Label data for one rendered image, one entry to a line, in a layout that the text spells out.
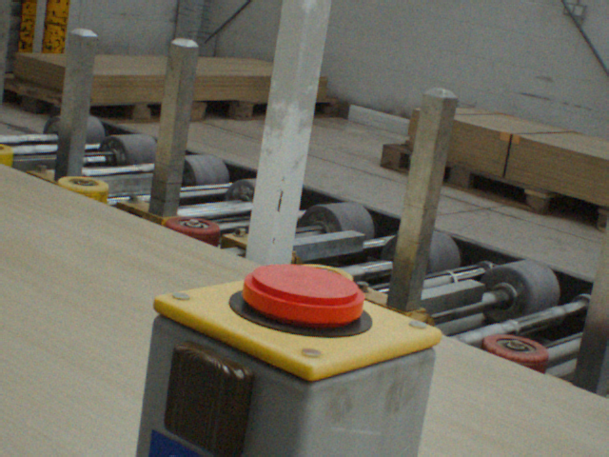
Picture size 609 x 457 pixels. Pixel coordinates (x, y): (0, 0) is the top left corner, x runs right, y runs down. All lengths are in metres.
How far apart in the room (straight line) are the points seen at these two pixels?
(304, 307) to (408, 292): 1.32
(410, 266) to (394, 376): 1.30
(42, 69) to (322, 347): 7.51
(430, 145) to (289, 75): 0.21
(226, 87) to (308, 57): 6.78
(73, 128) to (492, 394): 1.10
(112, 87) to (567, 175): 2.84
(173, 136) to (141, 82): 5.83
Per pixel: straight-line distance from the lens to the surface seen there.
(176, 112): 1.97
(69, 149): 2.17
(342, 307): 0.38
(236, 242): 1.88
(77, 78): 2.15
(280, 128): 1.65
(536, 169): 7.04
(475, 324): 2.09
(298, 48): 1.63
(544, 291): 2.07
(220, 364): 0.37
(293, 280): 0.39
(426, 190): 1.66
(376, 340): 0.38
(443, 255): 2.16
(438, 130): 1.64
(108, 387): 1.16
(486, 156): 7.21
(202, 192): 2.42
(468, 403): 1.27
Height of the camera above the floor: 1.34
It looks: 14 degrees down
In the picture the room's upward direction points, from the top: 9 degrees clockwise
